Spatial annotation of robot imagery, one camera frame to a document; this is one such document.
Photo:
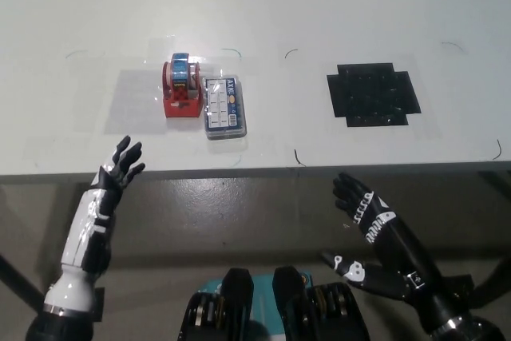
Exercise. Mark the white and black left hand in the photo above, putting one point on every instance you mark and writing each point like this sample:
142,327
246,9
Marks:
92,225

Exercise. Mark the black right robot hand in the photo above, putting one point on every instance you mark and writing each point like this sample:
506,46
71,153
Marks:
399,245

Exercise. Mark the blue clear screw box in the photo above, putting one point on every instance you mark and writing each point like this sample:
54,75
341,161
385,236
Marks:
223,107

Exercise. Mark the red tape dispenser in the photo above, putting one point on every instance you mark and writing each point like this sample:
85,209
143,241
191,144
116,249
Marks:
181,93

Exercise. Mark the black table leg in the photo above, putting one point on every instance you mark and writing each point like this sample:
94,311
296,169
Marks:
18,277
493,283

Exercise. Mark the grey translucent film sheet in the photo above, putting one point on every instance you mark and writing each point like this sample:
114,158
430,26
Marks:
135,105

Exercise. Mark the black and teal robot body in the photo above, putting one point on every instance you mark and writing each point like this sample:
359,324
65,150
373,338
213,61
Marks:
279,309

